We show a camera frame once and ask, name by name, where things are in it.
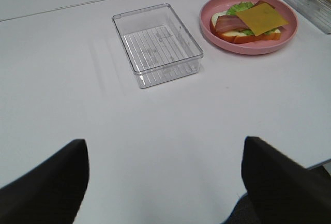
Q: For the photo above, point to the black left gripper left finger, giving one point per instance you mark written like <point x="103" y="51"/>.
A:
<point x="52" y="192"/>

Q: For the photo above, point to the yellow cheese slice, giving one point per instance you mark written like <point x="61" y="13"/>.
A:
<point x="248" y="17"/>

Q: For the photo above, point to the green lettuce leaf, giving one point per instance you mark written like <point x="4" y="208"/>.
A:
<point x="241" y="7"/>

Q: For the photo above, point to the bacon strip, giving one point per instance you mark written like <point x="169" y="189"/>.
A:
<point x="267" y="17"/>
<point x="227" y="22"/>

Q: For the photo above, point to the pink round plate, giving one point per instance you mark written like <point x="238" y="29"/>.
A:
<point x="252" y="48"/>

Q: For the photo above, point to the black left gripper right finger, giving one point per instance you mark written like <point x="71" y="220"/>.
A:
<point x="280" y="190"/>

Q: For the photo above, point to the left clear plastic container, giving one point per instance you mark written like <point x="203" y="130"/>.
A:
<point x="157" y="44"/>

